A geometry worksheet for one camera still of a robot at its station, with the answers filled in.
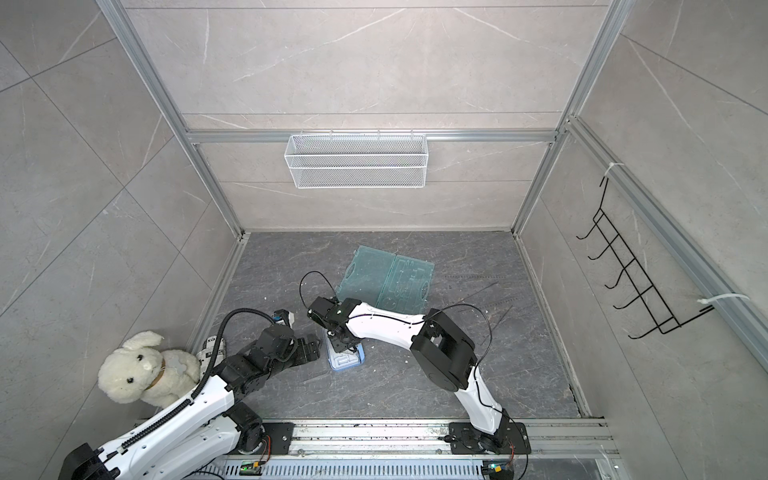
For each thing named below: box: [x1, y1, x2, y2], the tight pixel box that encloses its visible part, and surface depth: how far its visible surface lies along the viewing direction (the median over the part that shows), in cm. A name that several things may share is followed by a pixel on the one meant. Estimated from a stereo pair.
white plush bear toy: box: [98, 330, 201, 409], surface depth 72 cm
